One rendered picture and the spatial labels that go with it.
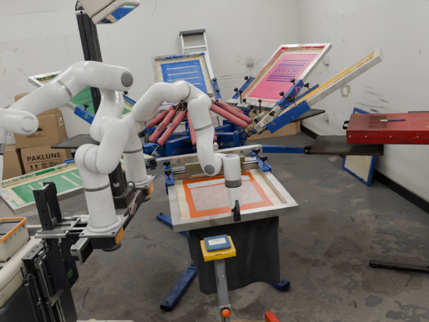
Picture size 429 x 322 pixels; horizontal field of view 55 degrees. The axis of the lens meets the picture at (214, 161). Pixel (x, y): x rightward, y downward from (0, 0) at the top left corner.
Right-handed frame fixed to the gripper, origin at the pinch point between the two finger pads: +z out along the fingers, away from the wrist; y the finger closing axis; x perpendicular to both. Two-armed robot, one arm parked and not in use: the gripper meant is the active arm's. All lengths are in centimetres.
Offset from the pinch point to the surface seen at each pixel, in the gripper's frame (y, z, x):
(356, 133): -64, -10, 91
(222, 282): 21.1, 19.4, -11.7
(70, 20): -471, -108, -135
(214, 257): 25.6, 3.9, -14.4
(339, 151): -74, 3, 85
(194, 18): -471, -94, 42
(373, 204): -174, 98, 165
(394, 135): -53, -10, 110
